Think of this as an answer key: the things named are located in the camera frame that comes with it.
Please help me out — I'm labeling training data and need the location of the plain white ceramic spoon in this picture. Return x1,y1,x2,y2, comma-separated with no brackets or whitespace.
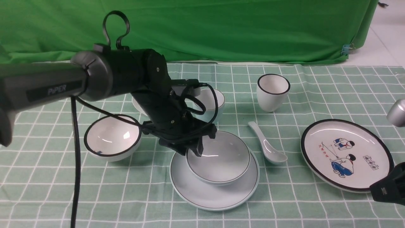
248,121,288,165

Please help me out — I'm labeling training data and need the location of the pale blue round plate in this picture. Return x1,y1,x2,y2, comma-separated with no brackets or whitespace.
169,152,260,211

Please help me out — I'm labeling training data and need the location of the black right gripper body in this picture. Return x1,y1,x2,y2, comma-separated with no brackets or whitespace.
370,162,405,206

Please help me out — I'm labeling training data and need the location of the white cartoon plate black rim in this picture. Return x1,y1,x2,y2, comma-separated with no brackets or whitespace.
300,119,394,193

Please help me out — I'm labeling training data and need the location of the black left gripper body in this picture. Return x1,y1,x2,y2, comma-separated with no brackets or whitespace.
131,85,217,155

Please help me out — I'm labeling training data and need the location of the pale blue shallow bowl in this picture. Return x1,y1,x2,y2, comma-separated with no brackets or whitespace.
186,131,253,185

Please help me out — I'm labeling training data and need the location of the blue clip on backdrop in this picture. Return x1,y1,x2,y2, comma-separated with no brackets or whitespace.
340,44,352,56

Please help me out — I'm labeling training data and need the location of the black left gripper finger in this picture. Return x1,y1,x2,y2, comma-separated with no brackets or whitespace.
193,137,204,157

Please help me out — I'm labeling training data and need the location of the green checked tablecloth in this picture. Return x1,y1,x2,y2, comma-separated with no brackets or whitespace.
0,63,404,228

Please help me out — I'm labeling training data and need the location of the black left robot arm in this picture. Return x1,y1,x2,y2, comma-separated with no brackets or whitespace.
0,45,217,157

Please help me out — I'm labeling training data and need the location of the white spoon with printed handle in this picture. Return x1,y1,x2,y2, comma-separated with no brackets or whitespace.
132,97,148,117

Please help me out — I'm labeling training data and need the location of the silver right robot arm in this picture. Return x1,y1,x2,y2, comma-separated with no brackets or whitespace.
370,99,405,206

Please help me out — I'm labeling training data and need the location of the white cup black rim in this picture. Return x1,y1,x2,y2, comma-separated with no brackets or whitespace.
256,74,291,112

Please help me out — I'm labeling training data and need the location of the green backdrop cloth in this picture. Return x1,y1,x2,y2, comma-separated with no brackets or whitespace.
0,0,377,65

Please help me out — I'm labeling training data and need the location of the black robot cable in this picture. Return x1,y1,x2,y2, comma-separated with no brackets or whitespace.
70,10,219,228

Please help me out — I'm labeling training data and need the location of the white bowl black rim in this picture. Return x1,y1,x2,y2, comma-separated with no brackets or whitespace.
84,116,142,162

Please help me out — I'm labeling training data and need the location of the pale blue ceramic cup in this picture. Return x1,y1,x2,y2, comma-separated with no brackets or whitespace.
194,88,225,124

